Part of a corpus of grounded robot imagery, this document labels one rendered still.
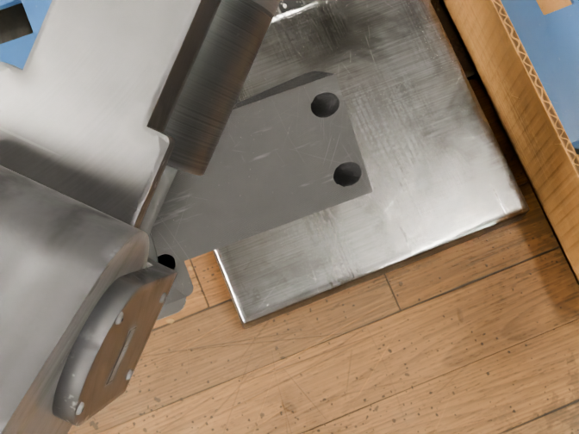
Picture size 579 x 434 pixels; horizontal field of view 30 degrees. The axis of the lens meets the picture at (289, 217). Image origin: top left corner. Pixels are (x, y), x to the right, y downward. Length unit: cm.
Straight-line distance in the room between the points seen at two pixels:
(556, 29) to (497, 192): 11
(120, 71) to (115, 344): 7
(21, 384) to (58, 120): 9
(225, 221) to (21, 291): 15
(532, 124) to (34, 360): 42
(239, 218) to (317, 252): 22
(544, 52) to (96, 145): 41
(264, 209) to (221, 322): 24
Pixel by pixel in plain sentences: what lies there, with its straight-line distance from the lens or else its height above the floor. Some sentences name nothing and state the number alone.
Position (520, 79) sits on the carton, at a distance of 59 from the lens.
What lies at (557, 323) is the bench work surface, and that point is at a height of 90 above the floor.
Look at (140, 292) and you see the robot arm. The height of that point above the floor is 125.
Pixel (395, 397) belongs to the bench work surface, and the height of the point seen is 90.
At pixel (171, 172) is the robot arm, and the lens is 30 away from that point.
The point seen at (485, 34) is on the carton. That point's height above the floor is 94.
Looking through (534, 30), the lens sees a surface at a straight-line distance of 66.
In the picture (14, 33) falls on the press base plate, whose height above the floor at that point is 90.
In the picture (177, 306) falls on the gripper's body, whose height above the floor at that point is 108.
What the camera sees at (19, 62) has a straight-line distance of 55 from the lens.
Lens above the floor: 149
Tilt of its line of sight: 75 degrees down
